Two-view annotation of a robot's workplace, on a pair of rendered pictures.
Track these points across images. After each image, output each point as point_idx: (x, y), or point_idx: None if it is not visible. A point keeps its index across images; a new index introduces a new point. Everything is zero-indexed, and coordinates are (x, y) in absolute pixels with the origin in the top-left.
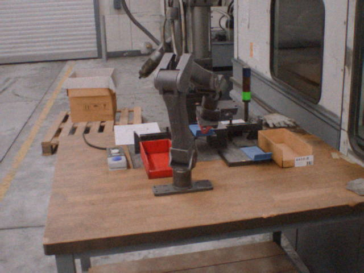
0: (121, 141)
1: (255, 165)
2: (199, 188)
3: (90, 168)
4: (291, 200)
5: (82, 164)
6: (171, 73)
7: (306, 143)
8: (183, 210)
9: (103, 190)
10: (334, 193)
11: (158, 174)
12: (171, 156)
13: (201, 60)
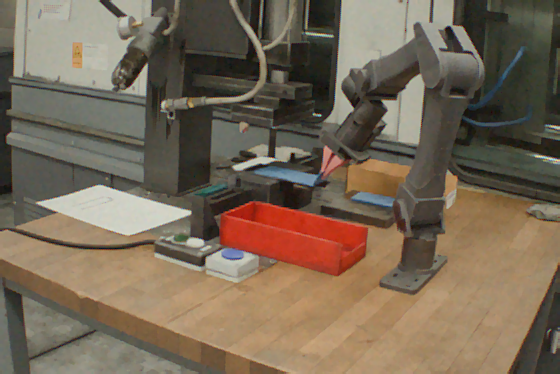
0: (119, 227)
1: None
2: (441, 263)
3: (192, 288)
4: (535, 245)
5: (155, 286)
6: (463, 56)
7: None
8: (489, 296)
9: (321, 315)
10: (541, 226)
11: (348, 261)
12: (412, 215)
13: (299, 44)
